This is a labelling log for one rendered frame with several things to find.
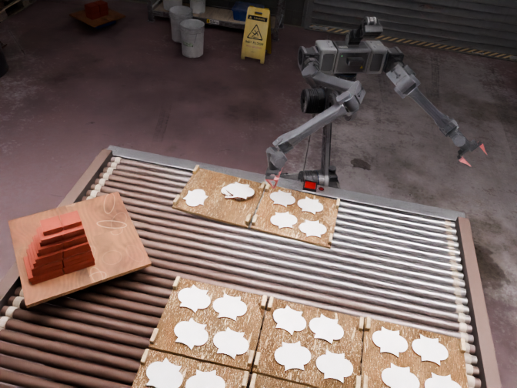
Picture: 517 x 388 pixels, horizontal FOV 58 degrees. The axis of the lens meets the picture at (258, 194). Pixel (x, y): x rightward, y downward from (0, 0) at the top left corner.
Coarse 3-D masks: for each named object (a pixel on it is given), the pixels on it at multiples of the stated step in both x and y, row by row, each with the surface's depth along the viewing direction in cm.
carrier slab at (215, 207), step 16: (192, 176) 260; (208, 176) 261; (224, 176) 262; (208, 192) 251; (256, 192) 254; (176, 208) 241; (192, 208) 242; (208, 208) 243; (224, 208) 244; (240, 208) 245; (240, 224) 236
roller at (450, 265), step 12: (96, 192) 247; (132, 204) 245; (144, 204) 244; (156, 204) 244; (192, 216) 242; (336, 240) 235; (372, 252) 232; (384, 252) 232; (396, 252) 233; (432, 264) 230; (444, 264) 229; (456, 264) 229
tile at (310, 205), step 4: (300, 200) 251; (304, 200) 252; (308, 200) 252; (312, 200) 252; (316, 200) 252; (300, 204) 249; (304, 204) 249; (308, 204) 250; (312, 204) 250; (316, 204) 250; (320, 204) 250; (300, 208) 248; (304, 208) 247; (308, 208) 247; (312, 208) 248; (316, 208) 248; (320, 208) 248; (312, 212) 245
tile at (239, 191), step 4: (236, 184) 253; (228, 188) 250; (232, 188) 251; (236, 188) 251; (240, 188) 251; (244, 188) 251; (248, 188) 252; (232, 192) 248; (236, 192) 248; (240, 192) 248; (244, 192) 249; (248, 192) 249; (252, 192) 249; (236, 196) 246; (240, 196) 246; (244, 196) 246; (248, 196) 247
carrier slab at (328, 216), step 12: (264, 192) 255; (288, 192) 256; (300, 192) 257; (264, 204) 248; (324, 204) 252; (264, 216) 241; (300, 216) 243; (312, 216) 244; (324, 216) 245; (336, 216) 246; (252, 228) 235; (264, 228) 235; (276, 228) 236; (288, 228) 237; (300, 240) 232; (312, 240) 232; (324, 240) 232
